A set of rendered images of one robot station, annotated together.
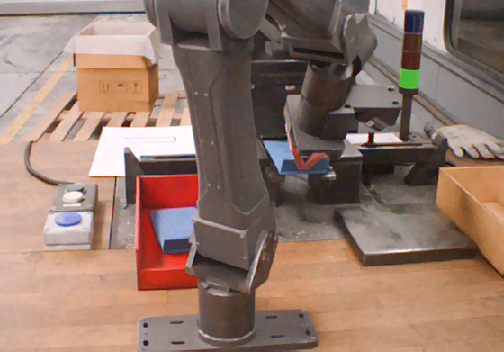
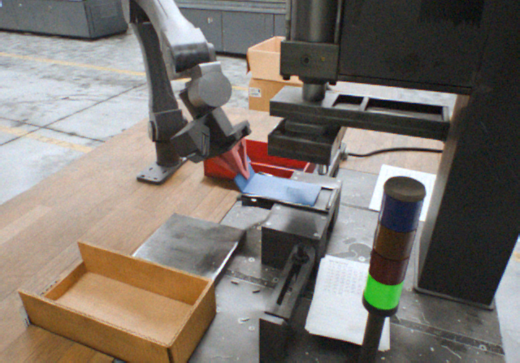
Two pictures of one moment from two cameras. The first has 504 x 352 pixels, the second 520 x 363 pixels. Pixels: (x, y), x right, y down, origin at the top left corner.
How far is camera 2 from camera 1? 143 cm
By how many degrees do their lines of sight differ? 103
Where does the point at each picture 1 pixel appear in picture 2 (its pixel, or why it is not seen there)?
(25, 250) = not seen: hidden behind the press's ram
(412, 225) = (182, 252)
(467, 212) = (148, 272)
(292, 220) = (259, 219)
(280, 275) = (199, 191)
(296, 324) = (151, 175)
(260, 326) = (162, 167)
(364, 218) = (215, 235)
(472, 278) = not seen: hidden behind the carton
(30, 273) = (263, 136)
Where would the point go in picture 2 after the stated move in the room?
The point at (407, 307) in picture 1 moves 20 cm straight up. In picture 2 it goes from (124, 215) to (106, 127)
